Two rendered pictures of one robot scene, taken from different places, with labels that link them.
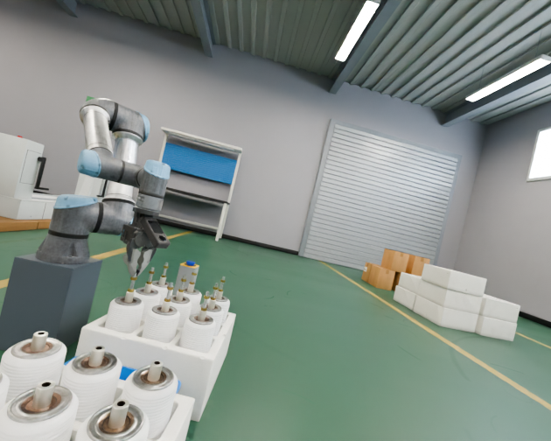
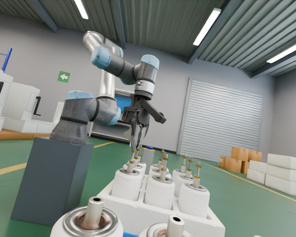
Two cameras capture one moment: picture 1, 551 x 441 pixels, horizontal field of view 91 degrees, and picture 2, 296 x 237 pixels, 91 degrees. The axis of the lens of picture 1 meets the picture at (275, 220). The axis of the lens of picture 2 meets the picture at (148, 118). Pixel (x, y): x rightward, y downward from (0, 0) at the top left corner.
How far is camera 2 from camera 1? 50 cm
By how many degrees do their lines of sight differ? 8
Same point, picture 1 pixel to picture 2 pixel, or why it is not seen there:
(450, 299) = (293, 176)
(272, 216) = (160, 131)
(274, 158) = (159, 99)
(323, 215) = (189, 130)
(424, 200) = (246, 119)
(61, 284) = (71, 159)
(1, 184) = (14, 111)
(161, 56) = not seen: hidden behind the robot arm
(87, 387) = not seen: outside the picture
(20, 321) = (35, 193)
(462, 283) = not seen: outside the picture
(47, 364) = not seen: outside the picture
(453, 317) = not seen: outside the picture
